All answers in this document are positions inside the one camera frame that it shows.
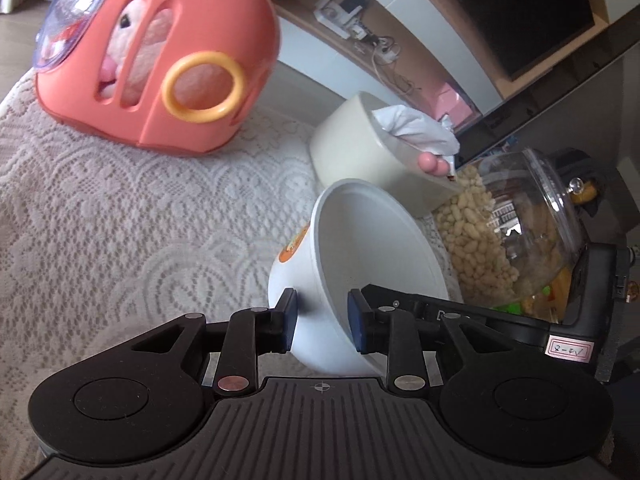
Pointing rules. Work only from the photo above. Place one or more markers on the beige tissue box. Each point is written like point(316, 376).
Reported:
point(360, 150)

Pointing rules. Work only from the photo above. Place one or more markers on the white tissue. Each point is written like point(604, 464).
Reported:
point(415, 127)

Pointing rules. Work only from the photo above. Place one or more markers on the white and wood TV cabinet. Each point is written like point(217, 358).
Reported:
point(400, 20)

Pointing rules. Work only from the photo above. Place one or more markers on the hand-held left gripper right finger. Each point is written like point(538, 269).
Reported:
point(356, 321)

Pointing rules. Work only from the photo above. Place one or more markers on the white lace tablecloth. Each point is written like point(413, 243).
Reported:
point(150, 220)

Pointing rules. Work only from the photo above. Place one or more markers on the white power strip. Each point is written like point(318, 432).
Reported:
point(385, 50)

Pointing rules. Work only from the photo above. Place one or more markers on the pink toy pet carrier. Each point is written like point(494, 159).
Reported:
point(200, 10)

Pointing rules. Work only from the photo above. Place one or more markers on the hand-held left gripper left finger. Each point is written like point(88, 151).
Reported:
point(289, 321)

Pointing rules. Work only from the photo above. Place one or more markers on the black television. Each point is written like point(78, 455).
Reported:
point(525, 10)

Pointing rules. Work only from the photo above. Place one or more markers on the white paper bowl orange print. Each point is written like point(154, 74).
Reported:
point(380, 250)

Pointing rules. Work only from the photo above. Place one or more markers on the white router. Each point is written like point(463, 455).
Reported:
point(335, 12)

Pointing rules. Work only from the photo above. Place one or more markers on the pink box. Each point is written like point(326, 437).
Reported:
point(452, 102)

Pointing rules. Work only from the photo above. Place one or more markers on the glass jar of peanuts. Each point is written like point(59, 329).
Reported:
point(480, 240)

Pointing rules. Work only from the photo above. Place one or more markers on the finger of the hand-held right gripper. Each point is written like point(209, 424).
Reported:
point(400, 297)

